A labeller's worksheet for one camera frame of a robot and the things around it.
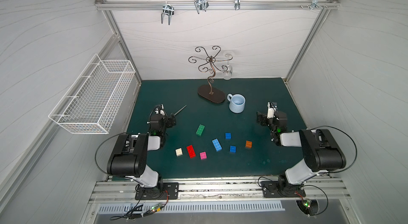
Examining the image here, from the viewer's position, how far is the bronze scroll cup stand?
2.81ft

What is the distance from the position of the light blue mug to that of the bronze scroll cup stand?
0.07 metres

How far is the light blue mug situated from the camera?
3.30 ft
